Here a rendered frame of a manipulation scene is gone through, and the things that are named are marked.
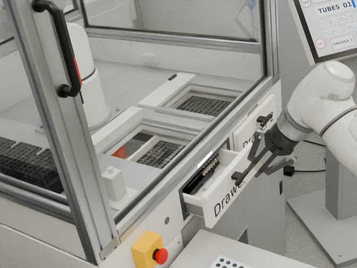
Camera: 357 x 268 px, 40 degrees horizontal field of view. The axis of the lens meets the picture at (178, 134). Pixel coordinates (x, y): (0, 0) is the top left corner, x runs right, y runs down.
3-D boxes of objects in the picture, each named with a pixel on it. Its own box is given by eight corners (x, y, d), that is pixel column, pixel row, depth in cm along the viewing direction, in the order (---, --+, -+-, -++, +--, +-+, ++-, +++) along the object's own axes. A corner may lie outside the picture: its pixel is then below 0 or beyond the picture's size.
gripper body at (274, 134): (309, 132, 123) (290, 152, 129) (283, 110, 124) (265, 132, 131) (298, 147, 118) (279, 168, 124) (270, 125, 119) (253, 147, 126)
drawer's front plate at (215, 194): (256, 172, 154) (254, 142, 149) (211, 229, 134) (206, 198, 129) (252, 170, 155) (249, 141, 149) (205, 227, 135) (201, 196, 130)
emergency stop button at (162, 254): (170, 258, 122) (168, 246, 120) (161, 269, 119) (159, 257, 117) (161, 254, 124) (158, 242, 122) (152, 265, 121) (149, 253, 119)
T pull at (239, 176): (250, 172, 141) (249, 168, 140) (238, 187, 136) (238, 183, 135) (239, 169, 143) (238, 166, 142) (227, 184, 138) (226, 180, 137)
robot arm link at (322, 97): (275, 102, 115) (309, 145, 110) (312, 55, 104) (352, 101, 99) (304, 93, 122) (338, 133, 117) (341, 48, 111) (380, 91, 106)
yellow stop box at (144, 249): (168, 256, 125) (163, 234, 122) (151, 275, 120) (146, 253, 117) (152, 249, 128) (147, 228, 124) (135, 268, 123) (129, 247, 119)
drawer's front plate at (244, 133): (276, 120, 179) (275, 93, 174) (240, 162, 160) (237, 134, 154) (272, 119, 180) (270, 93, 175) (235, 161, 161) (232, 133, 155)
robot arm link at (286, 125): (295, 93, 120) (282, 109, 125) (280, 110, 114) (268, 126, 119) (324, 117, 119) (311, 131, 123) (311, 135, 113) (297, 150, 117)
